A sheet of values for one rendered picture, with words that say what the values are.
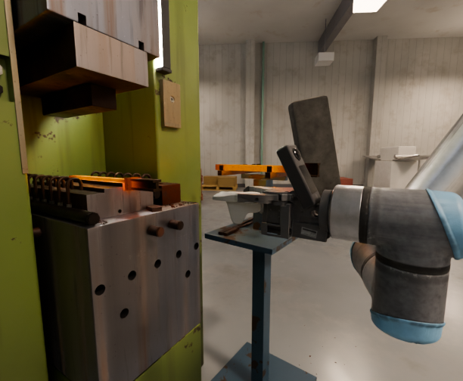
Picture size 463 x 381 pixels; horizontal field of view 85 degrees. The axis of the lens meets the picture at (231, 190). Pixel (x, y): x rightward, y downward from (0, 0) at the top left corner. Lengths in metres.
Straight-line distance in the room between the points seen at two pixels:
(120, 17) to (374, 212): 0.73
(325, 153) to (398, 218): 3.68
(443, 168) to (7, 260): 0.93
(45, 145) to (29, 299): 0.56
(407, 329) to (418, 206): 0.17
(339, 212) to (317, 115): 3.67
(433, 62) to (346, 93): 2.87
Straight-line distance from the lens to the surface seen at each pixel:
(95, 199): 0.71
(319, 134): 4.04
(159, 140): 1.01
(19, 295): 0.85
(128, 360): 0.85
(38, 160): 1.16
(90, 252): 0.65
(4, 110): 0.79
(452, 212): 0.42
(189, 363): 1.08
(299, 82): 9.69
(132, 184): 0.74
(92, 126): 1.26
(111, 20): 0.81
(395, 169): 8.02
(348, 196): 0.42
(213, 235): 1.00
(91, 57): 0.74
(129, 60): 0.81
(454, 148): 0.59
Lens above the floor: 1.07
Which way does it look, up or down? 7 degrees down
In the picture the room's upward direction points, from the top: straight up
